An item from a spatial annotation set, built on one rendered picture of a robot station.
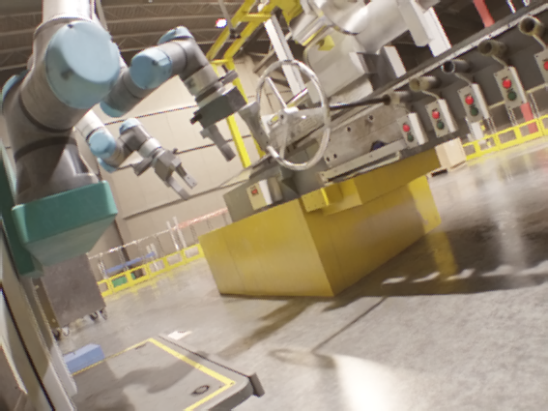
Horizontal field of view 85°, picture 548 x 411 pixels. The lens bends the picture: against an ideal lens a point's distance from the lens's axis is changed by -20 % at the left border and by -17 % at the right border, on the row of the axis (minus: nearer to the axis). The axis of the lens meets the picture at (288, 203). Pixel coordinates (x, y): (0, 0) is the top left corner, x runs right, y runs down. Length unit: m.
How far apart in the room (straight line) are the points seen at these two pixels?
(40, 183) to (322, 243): 1.65
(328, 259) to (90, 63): 1.72
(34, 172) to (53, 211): 0.08
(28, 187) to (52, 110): 0.13
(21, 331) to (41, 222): 0.24
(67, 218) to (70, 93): 0.18
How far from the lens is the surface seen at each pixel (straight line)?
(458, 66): 1.53
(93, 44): 0.58
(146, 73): 0.72
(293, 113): 1.23
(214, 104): 0.81
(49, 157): 0.63
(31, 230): 0.58
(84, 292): 4.83
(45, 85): 0.57
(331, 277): 2.05
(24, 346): 0.76
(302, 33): 1.96
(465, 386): 1.00
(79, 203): 0.59
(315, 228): 2.01
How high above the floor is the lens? 0.59
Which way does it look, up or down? level
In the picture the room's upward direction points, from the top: 21 degrees counter-clockwise
